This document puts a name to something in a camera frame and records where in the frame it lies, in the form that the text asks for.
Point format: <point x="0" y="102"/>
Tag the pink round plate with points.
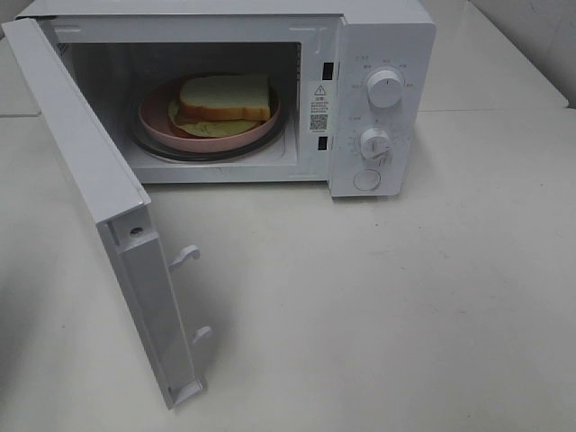
<point x="152" y="115"/>

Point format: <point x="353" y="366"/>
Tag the white warning label sticker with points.
<point x="319" y="106"/>

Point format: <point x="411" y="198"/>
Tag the upper white power knob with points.
<point x="384" y="87"/>

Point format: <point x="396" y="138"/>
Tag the white microwave door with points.
<point x="119" y="209"/>

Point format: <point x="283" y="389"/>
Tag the round white door button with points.
<point x="367" y="180"/>

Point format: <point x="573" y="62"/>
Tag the sandwich with lettuce and bacon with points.
<point x="221" y="106"/>

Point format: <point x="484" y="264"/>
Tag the white microwave oven body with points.
<point x="119" y="51"/>

